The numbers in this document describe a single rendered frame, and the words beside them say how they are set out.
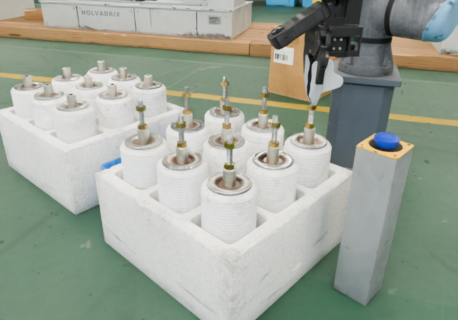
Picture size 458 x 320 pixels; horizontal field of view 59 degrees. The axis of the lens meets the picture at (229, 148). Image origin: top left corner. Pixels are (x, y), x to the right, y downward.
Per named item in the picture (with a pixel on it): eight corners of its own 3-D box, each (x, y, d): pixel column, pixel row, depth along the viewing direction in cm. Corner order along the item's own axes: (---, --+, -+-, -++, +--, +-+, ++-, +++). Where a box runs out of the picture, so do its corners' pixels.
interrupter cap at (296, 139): (329, 138, 86) (330, 135, 86) (324, 153, 79) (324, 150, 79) (294, 133, 88) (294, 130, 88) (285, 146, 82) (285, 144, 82)
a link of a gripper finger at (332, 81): (343, 108, 78) (349, 59, 74) (313, 109, 77) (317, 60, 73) (336, 103, 80) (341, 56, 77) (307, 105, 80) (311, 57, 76)
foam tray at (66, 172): (116, 129, 151) (111, 82, 144) (189, 162, 128) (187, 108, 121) (8, 165, 125) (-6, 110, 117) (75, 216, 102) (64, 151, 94)
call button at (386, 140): (378, 140, 70) (380, 129, 69) (401, 147, 68) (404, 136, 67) (368, 147, 68) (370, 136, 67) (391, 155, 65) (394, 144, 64)
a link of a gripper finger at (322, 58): (326, 86, 74) (331, 36, 70) (317, 86, 74) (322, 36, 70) (317, 80, 78) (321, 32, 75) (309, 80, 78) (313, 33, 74)
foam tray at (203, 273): (223, 180, 119) (223, 122, 111) (343, 239, 95) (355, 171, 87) (104, 242, 93) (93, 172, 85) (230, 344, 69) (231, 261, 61)
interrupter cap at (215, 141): (200, 146, 82) (200, 142, 82) (219, 133, 88) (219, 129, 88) (234, 154, 79) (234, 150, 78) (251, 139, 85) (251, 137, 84)
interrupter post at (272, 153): (279, 159, 77) (281, 144, 75) (277, 165, 75) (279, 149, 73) (267, 158, 77) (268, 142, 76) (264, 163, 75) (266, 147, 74)
